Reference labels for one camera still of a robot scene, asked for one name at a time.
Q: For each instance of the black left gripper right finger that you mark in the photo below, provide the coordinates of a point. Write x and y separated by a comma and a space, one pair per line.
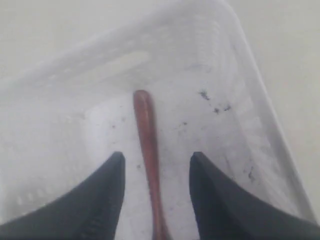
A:
225, 211

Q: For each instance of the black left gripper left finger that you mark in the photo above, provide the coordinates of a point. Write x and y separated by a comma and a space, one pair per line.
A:
90, 211

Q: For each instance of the white perforated plastic basket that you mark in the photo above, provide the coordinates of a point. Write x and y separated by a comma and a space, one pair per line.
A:
61, 120

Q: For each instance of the brown wooden spoon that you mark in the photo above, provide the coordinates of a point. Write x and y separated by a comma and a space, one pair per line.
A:
147, 132

